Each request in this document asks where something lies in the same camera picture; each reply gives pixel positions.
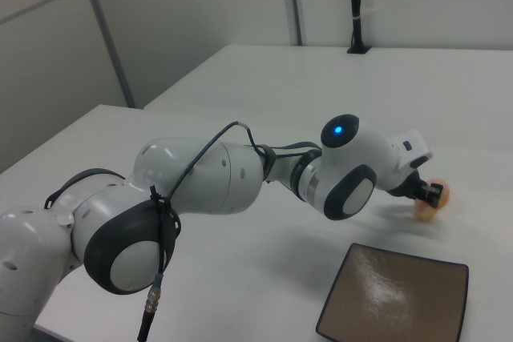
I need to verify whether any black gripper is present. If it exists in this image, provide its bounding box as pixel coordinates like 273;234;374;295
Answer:
386;168;445;203

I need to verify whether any round orange sugared bread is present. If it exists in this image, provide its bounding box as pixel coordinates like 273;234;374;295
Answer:
412;178;453;223

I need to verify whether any square brown ceramic plate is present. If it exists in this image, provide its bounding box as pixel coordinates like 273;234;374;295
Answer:
315;242;470;342

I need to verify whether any white cable tie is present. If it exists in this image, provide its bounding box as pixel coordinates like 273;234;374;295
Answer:
351;7;381;22

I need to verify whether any black cable with metal connector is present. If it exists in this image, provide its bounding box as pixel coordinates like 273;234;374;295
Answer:
135;120;324;341

